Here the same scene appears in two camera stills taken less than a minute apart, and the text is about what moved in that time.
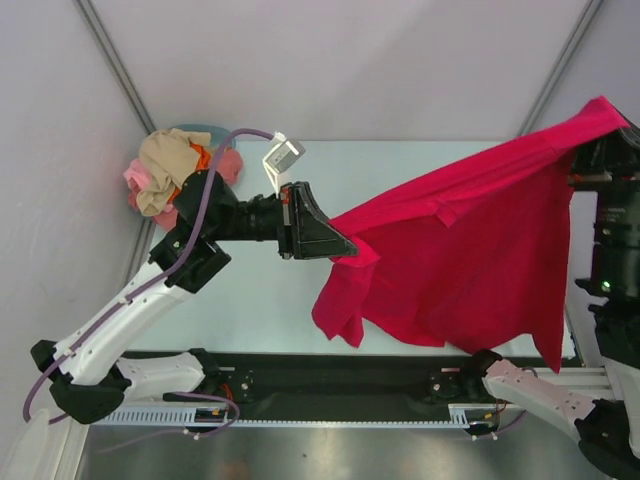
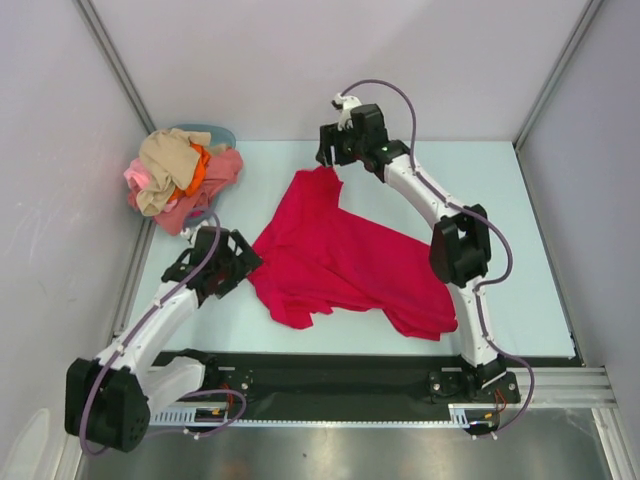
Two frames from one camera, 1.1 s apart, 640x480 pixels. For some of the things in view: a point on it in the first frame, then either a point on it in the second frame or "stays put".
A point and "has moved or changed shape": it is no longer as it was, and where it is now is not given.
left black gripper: x=303 y=230 to x=245 y=263
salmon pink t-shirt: x=229 y=169 stays put
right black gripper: x=594 y=165 to x=331 y=137
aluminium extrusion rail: x=589 y=382 stays put
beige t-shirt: x=167 y=162 stays put
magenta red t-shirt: x=470 y=257 has moved or changed shape
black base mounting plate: x=336 y=386 stays put
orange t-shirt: x=203 y=163 stays put
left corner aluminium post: x=88 y=11 stays put
